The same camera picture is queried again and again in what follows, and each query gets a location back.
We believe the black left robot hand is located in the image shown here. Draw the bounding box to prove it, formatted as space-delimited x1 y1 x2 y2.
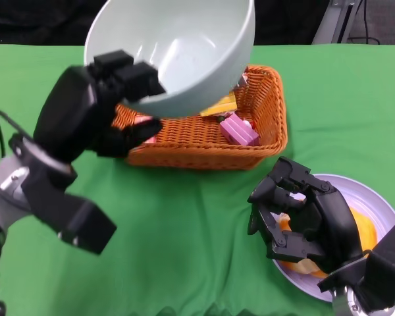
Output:
32 49 167 159

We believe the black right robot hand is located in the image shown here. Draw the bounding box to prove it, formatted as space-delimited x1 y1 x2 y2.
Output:
246 156 365 274

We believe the orange loaf bread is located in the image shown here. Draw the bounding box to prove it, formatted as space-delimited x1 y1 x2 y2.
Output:
348 205 380 259

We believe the orange white ring bread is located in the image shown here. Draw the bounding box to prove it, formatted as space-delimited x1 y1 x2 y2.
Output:
275 194 329 277

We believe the salmon pink striped cake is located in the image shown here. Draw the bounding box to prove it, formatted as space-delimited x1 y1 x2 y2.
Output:
134 114 158 145

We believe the magenta pink cake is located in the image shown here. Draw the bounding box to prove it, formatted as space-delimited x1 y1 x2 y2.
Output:
219 113 261 146

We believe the grey round bowl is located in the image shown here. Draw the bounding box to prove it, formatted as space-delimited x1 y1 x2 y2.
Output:
84 0 256 118

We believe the yellow striped cake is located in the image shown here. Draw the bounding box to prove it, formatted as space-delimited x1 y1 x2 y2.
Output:
199 91 238 117

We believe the chocolate cake with white icing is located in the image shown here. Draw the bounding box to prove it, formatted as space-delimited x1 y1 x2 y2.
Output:
235 66 250 90

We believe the pale lavender round plate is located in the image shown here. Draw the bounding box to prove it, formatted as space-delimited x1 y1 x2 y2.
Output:
271 173 395 303

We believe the orange wicker basket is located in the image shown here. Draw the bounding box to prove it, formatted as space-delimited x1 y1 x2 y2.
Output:
111 65 289 171

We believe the black backdrop curtain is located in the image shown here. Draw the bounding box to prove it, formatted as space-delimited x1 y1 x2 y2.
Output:
0 0 333 46

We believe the green tablecloth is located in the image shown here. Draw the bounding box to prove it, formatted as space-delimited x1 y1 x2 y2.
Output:
0 43 395 316

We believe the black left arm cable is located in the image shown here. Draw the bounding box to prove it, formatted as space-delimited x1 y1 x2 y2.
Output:
0 109 32 157

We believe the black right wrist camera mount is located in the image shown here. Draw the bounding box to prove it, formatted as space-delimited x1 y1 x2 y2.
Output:
317 222 395 313

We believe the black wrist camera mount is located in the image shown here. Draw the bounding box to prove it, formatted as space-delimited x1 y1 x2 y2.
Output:
317 222 395 313
9 134 118 255

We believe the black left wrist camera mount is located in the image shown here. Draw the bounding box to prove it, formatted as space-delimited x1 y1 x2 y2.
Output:
9 134 118 255

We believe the grey metal frame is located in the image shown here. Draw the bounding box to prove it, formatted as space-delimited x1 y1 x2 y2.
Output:
311 0 363 45

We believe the black floor cable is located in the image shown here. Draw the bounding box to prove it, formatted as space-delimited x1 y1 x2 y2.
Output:
347 0 382 45

